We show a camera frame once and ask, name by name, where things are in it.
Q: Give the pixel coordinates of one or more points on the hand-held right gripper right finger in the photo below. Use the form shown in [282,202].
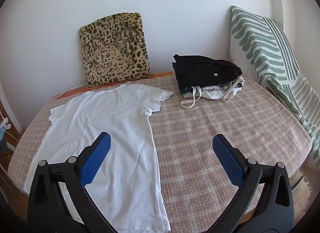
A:
[227,160]

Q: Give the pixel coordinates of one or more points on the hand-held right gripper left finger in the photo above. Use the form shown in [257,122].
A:
[96,160]

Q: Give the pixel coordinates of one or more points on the white T-shirt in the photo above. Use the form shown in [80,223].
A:
[105,112]

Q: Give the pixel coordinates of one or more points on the pink plaid blanket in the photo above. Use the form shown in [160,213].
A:
[212,127]

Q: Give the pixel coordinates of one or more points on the white folded garment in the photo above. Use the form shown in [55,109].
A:
[215,94]

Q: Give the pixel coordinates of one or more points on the black folded garment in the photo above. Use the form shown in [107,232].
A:
[200,72]

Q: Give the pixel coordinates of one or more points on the green striped white pillow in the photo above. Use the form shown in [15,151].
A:
[260,45]
[297,100]

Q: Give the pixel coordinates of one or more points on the white and blue object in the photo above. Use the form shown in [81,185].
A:
[3,125]

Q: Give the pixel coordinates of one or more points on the leopard print cushion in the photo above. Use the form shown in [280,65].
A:
[112,52]

